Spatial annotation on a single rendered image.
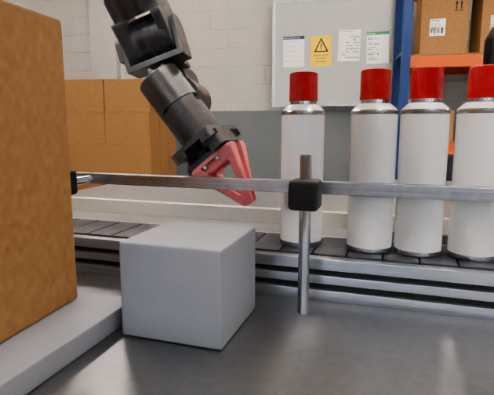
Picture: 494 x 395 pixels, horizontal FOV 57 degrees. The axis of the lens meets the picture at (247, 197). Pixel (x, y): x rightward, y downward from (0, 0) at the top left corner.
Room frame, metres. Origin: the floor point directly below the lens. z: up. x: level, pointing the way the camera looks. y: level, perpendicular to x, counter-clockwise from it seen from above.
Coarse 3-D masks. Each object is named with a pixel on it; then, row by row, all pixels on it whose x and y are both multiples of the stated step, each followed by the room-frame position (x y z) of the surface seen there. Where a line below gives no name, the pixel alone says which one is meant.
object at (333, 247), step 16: (80, 224) 0.65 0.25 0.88; (96, 224) 0.65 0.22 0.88; (112, 224) 0.66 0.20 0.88; (128, 224) 0.65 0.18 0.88; (144, 224) 0.65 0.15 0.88; (160, 224) 0.65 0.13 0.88; (256, 240) 0.56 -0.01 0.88; (272, 240) 0.56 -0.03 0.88; (336, 240) 0.56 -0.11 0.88; (336, 256) 0.49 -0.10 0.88; (352, 256) 0.49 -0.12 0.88; (368, 256) 0.49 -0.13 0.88; (384, 256) 0.49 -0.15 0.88; (400, 256) 0.49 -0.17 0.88; (448, 256) 0.49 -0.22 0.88
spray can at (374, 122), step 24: (384, 72) 0.50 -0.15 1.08; (360, 96) 0.52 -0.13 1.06; (384, 96) 0.50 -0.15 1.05; (360, 120) 0.50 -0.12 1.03; (384, 120) 0.49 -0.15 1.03; (360, 144) 0.50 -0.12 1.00; (384, 144) 0.49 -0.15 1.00; (360, 168) 0.50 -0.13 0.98; (384, 168) 0.50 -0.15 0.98; (360, 216) 0.50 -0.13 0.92; (384, 216) 0.50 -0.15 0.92; (360, 240) 0.50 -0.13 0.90; (384, 240) 0.50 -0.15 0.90
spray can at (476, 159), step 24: (480, 72) 0.48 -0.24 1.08; (480, 96) 0.48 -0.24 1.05; (456, 120) 0.49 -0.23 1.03; (480, 120) 0.47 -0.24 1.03; (456, 144) 0.49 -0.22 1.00; (480, 144) 0.47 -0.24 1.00; (456, 168) 0.49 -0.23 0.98; (480, 168) 0.47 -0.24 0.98; (456, 216) 0.48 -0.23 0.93; (480, 216) 0.46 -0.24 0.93; (456, 240) 0.48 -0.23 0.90; (480, 240) 0.46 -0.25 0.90
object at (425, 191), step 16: (96, 176) 0.59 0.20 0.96; (112, 176) 0.58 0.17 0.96; (128, 176) 0.58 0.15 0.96; (144, 176) 0.57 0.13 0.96; (160, 176) 0.56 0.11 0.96; (176, 176) 0.55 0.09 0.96; (192, 176) 0.55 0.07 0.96; (208, 176) 0.55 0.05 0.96; (336, 192) 0.49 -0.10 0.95; (352, 192) 0.49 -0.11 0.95; (368, 192) 0.48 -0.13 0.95; (384, 192) 0.48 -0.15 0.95; (400, 192) 0.47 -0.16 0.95; (416, 192) 0.47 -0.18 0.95; (432, 192) 0.46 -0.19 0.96; (448, 192) 0.46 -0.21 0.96; (464, 192) 0.45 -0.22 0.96; (480, 192) 0.45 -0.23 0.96
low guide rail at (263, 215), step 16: (80, 208) 0.68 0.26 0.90; (96, 208) 0.67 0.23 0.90; (112, 208) 0.67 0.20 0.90; (128, 208) 0.66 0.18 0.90; (144, 208) 0.65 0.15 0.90; (160, 208) 0.64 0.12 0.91; (176, 208) 0.63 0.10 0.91; (192, 208) 0.62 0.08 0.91; (208, 208) 0.62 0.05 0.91; (224, 208) 0.61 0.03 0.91; (240, 208) 0.60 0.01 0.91; (256, 208) 0.60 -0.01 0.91; (272, 208) 0.59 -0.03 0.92; (336, 224) 0.56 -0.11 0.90; (448, 224) 0.52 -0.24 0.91
